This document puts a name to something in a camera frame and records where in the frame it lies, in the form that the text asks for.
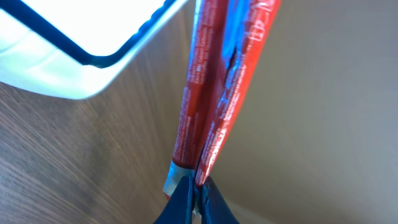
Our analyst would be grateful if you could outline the red toothpaste box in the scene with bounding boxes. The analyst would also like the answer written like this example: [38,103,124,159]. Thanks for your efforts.
[163,0,281,197]

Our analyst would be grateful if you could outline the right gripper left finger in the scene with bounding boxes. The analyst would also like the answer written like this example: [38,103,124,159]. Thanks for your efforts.
[154,175,193,224]

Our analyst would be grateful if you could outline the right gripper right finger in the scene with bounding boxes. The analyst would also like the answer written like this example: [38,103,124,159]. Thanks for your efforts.
[200,177,240,224]

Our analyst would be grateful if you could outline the white barcode scanner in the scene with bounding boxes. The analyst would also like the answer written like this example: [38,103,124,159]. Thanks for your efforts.
[1,1,183,100]

